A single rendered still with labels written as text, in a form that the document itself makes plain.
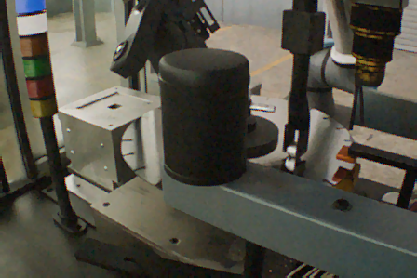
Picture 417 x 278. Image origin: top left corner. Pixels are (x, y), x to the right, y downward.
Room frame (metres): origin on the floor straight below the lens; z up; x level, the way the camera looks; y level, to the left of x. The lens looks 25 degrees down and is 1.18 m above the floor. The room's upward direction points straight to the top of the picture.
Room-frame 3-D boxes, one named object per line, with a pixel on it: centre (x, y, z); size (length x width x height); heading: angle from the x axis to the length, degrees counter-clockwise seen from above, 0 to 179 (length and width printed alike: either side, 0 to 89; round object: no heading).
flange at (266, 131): (0.47, -0.04, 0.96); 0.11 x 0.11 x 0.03
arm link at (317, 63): (1.03, -0.32, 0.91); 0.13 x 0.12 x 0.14; 38
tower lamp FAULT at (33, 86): (0.51, 0.26, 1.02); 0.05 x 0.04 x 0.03; 145
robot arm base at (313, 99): (1.04, -0.31, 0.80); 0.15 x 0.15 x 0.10
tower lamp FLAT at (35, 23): (0.51, 0.26, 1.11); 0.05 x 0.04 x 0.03; 145
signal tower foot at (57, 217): (0.51, 0.26, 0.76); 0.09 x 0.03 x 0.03; 55
